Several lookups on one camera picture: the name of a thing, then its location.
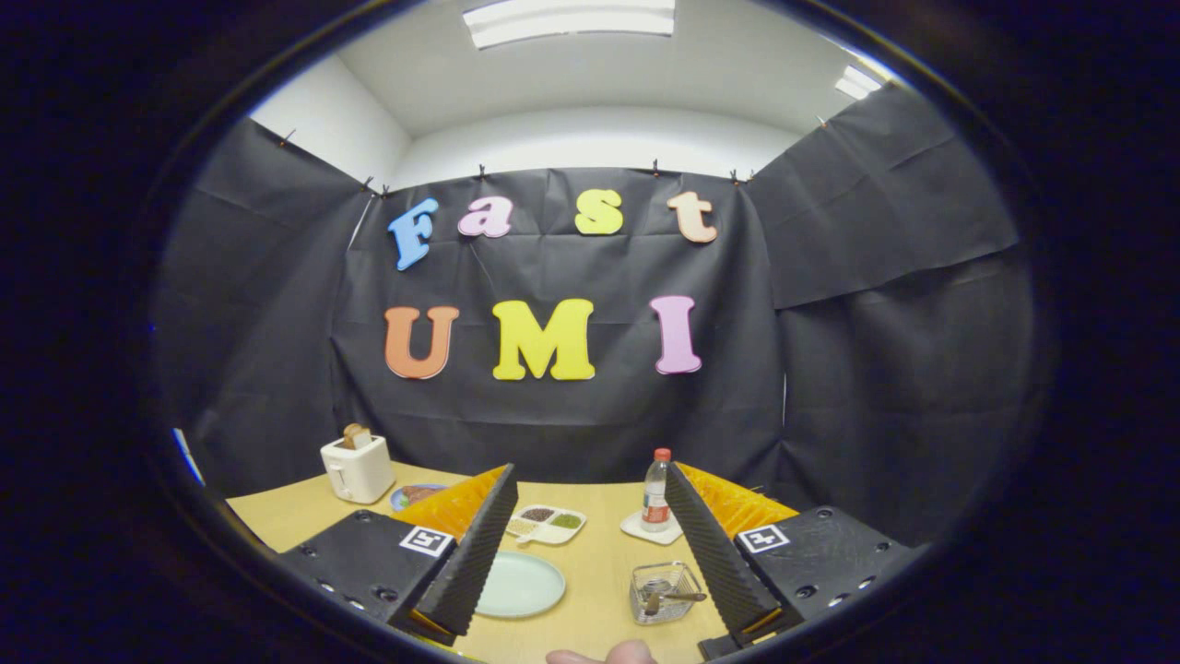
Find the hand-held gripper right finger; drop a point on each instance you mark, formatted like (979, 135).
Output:
(710, 544)

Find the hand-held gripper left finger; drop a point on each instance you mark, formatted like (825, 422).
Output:
(475, 544)

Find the metal spoon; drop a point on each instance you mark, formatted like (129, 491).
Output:
(658, 585)

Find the clear perforated basket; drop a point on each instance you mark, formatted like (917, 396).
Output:
(678, 574)

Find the pale green round plate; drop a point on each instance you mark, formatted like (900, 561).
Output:
(521, 586)

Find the white divided dish with grains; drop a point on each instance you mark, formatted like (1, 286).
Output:
(546, 533)

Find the clear bottle with red cap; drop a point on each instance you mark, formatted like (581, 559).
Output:
(655, 493)

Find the steak with vegetables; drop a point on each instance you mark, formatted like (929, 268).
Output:
(419, 494)

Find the white square coaster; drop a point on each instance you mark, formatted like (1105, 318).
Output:
(636, 531)

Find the small blue plate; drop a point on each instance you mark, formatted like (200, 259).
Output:
(397, 502)

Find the white toaster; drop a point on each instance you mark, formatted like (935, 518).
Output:
(361, 472)

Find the black backdrop cloth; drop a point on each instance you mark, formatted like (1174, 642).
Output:
(553, 415)

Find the toasted bread slice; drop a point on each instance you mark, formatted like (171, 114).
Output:
(357, 436)

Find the small ceiling light panel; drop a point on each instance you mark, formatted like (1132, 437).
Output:
(857, 83)

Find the long ceiling light panel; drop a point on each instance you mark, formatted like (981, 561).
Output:
(567, 23)

